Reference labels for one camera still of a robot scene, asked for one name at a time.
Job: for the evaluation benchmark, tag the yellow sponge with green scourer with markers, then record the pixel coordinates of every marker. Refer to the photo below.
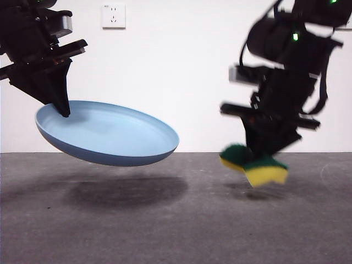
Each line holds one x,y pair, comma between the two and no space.
264,176

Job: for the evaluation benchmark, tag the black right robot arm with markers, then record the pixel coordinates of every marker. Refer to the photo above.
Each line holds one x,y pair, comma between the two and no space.
275,38

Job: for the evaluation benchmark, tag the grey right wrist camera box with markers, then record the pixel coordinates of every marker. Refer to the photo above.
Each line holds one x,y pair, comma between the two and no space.
236,74

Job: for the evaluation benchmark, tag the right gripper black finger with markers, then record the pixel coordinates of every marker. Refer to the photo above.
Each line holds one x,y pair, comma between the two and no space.
253,137
280,140

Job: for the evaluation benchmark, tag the white wall socket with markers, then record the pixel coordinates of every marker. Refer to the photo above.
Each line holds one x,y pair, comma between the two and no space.
114,16

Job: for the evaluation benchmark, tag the light blue round plate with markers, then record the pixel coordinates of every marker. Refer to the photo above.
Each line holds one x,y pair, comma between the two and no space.
115,137

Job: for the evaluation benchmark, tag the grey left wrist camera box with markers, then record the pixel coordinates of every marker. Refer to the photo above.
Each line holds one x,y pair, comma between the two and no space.
66,24

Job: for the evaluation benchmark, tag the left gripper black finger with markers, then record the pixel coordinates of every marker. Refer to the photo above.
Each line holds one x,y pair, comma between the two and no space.
35,85
59,82

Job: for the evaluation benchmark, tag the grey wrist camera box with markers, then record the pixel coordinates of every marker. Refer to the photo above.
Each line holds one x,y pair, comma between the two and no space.
236,74
66,24

